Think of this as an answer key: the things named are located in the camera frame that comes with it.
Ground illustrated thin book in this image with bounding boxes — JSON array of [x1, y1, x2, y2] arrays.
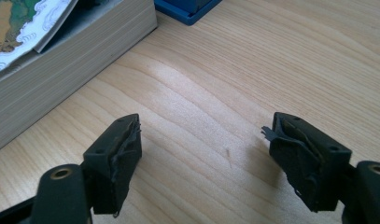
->
[[0, 0, 79, 77]]

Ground thick book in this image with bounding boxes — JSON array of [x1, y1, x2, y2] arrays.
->
[[0, 0, 159, 156]]

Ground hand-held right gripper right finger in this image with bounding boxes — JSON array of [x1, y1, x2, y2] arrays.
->
[[260, 112, 353, 214]]

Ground blue plastic tray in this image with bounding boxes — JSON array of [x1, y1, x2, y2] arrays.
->
[[153, 0, 223, 26]]

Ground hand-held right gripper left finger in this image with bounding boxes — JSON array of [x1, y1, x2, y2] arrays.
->
[[82, 113, 143, 218]]

